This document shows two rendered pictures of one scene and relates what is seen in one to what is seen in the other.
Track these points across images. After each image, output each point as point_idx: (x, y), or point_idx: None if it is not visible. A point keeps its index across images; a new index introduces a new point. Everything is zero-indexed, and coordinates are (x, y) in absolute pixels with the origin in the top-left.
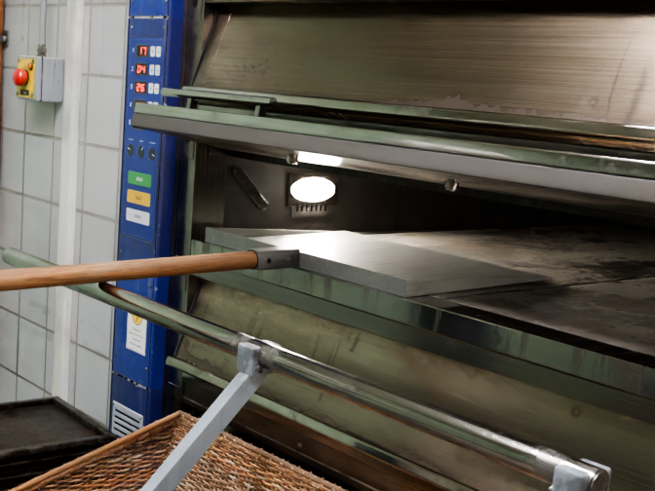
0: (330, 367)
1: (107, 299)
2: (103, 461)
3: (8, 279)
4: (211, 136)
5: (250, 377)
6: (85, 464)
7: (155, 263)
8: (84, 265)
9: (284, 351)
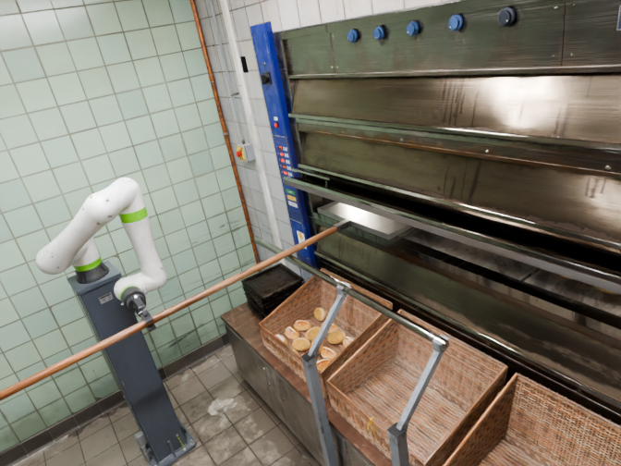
0: (365, 297)
1: (292, 262)
2: (301, 291)
3: (261, 266)
4: (312, 193)
5: (342, 296)
6: (296, 294)
7: (304, 243)
8: (282, 252)
9: (350, 289)
